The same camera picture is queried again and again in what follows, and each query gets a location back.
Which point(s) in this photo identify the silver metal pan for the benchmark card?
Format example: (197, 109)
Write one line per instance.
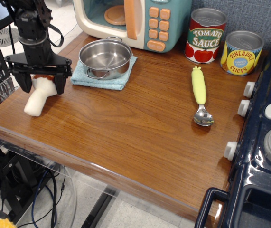
(106, 59)

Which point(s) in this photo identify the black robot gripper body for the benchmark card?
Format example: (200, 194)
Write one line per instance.
(39, 60)

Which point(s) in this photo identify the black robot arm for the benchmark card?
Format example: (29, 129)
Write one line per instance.
(32, 18)

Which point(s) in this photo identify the pineapple slices can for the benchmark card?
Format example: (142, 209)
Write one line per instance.
(242, 50)

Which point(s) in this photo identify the light blue folded cloth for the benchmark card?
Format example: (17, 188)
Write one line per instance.
(79, 78)

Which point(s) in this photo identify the white stove knob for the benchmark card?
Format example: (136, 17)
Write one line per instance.
(230, 150)
(243, 108)
(249, 89)

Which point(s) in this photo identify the spoon with yellow-green handle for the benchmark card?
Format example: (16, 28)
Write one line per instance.
(202, 117)

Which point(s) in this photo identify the tomato sauce can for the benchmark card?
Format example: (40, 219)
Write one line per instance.
(205, 33)

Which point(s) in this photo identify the black table leg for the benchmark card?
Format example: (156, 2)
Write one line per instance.
(97, 211)

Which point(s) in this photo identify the teal cream toy microwave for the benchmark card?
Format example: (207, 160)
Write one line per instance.
(152, 25)

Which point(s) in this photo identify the dark blue toy stove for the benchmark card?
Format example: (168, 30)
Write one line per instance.
(247, 203)

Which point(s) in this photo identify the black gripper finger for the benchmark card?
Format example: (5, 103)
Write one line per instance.
(24, 80)
(60, 81)

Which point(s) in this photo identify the plush brown white mushroom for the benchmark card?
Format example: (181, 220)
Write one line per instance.
(44, 87)

